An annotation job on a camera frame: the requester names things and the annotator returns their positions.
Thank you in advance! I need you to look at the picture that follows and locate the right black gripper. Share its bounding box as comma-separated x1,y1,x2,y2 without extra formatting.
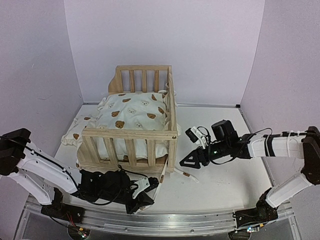
180,139,230,170

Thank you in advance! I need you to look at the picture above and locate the wooden pet bed frame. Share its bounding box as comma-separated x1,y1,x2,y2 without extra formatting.
76,65,179,173

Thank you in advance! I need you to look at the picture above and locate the bear print cushion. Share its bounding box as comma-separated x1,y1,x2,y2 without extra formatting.
77,92,182,174

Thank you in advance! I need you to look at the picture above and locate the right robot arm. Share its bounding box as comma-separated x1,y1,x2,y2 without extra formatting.
179,120,320,222

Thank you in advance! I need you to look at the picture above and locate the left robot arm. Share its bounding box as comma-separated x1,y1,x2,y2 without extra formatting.
0,128,159,219

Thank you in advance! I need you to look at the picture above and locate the small bear print pillow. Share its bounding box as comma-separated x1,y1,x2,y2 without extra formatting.
61,115,97,147

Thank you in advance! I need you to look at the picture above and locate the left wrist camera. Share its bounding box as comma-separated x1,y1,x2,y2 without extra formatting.
130,177,159,199

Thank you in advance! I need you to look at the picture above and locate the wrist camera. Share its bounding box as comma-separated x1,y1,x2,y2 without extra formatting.
130,177,159,199
185,126,208,149

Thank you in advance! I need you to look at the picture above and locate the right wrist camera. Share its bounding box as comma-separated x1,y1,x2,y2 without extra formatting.
185,126,208,149

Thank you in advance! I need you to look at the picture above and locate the aluminium front rail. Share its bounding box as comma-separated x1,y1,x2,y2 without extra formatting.
14,195,301,240

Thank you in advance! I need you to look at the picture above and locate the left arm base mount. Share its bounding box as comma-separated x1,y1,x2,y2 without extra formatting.
41,199,85,224

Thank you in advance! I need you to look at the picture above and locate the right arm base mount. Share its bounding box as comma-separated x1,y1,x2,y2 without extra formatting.
232,208,278,229

